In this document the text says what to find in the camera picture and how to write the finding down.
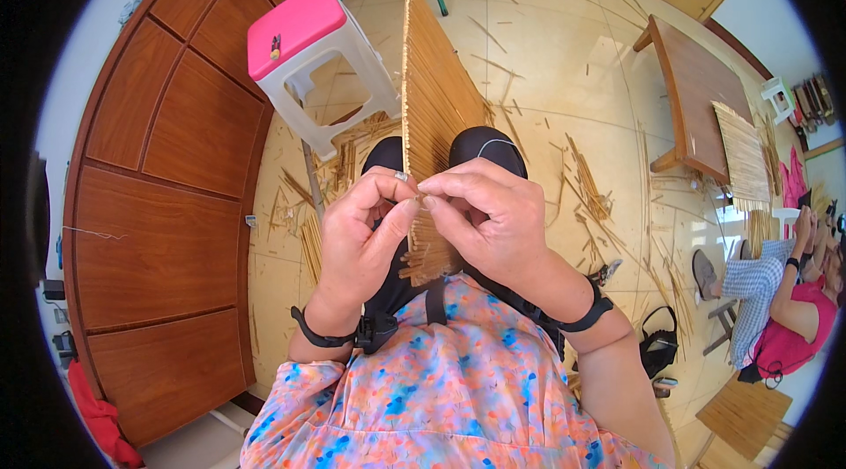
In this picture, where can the red cloth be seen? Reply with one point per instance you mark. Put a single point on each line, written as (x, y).
(99, 416)

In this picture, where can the small dark wooden stool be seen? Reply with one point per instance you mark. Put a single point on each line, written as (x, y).
(720, 320)

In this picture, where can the person's legs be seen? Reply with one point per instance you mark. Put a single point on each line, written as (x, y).
(489, 145)

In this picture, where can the thin wooden stick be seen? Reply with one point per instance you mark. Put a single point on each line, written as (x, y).
(312, 178)

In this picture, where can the brown wooden cabinet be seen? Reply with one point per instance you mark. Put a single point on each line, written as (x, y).
(165, 204)

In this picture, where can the person's right hand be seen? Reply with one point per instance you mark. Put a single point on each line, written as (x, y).
(502, 237)

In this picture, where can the low wooden stool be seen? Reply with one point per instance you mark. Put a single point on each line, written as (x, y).
(743, 416)

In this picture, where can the person's left hand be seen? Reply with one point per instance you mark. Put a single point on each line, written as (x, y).
(350, 251)

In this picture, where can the small white plastic stool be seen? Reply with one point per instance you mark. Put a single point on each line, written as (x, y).
(778, 99)

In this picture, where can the white plastic chair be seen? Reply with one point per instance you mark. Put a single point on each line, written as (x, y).
(786, 221)

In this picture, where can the pink-topped white plastic stool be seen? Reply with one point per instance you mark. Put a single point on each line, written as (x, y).
(297, 26)

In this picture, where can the black bag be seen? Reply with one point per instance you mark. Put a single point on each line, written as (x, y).
(659, 347)

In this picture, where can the black power adapter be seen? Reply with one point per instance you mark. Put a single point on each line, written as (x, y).
(65, 345)
(54, 289)

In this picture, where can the woven straw mat with fringe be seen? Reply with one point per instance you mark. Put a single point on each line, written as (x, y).
(743, 155)

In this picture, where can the person's body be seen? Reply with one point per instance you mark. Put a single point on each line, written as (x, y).
(449, 396)

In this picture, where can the pink cloth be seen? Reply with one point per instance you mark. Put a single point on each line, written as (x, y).
(793, 181)

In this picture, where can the scattered straw stalks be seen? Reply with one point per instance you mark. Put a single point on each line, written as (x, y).
(588, 188)

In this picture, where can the black wrist band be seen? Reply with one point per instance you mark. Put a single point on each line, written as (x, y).
(370, 333)
(588, 318)

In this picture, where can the low wooden table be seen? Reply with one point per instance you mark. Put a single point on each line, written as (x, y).
(694, 92)

